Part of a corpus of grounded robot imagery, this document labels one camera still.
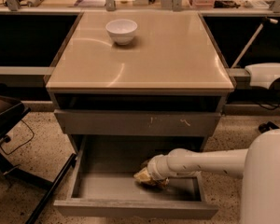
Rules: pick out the closed grey top drawer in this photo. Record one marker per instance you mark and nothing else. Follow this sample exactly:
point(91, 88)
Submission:
point(137, 123)

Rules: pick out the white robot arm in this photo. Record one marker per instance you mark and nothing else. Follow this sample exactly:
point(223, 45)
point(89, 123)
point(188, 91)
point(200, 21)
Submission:
point(258, 166)

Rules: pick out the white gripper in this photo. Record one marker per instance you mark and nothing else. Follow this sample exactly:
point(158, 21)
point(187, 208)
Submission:
point(154, 169)

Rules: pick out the open grey middle drawer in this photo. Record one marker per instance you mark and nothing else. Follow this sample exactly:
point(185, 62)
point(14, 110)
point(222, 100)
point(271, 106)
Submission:
point(102, 183)

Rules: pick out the black office chair left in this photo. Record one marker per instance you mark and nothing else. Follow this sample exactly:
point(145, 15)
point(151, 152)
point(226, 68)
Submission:
point(12, 111)

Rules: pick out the grey drawer cabinet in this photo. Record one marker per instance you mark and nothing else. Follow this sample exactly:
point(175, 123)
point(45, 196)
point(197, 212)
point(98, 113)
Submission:
point(171, 65)

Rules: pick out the white ceramic bowl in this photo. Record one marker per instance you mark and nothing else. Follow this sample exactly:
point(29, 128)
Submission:
point(121, 31)

